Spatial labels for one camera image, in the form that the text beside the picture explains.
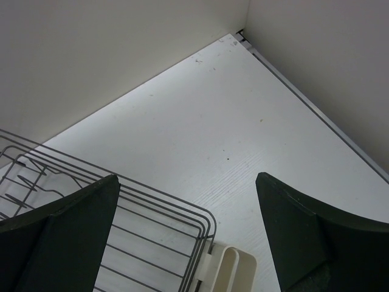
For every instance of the black wire dish rack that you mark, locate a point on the black wire dish rack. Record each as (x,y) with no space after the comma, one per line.
(156,242)

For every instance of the beige rack side hook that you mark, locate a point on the beige rack side hook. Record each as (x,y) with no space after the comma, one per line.
(226,268)

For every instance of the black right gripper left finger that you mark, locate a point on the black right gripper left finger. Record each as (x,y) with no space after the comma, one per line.
(59,246)

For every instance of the aluminium table edge rail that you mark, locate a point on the aluminium table edge rail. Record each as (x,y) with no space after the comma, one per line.
(313,108)

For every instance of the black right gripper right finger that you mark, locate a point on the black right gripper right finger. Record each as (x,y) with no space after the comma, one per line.
(318,247)

